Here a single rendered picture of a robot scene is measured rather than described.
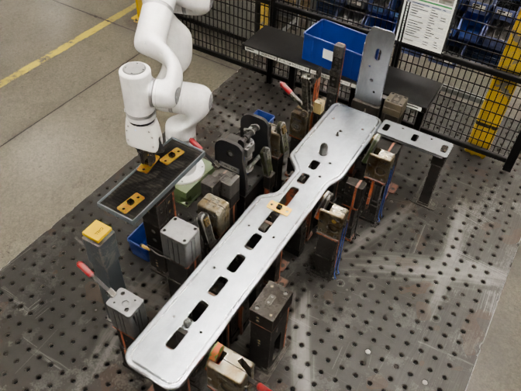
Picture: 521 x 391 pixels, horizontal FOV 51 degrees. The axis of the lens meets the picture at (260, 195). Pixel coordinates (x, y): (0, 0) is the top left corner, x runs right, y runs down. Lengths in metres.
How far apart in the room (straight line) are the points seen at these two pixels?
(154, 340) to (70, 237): 0.81
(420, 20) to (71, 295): 1.74
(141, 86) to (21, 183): 2.19
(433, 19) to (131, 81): 1.38
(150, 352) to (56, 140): 2.48
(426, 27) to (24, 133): 2.65
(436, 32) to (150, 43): 1.31
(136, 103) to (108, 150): 2.17
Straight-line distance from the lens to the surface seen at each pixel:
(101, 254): 1.65
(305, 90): 2.12
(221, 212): 1.75
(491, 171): 2.70
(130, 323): 1.60
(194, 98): 2.03
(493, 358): 2.94
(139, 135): 1.62
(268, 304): 1.60
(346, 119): 2.28
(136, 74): 1.50
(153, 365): 1.55
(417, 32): 2.49
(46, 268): 2.19
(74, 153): 3.71
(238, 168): 1.87
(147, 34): 1.59
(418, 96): 2.43
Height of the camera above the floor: 2.37
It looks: 46 degrees down
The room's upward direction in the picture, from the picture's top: 3 degrees clockwise
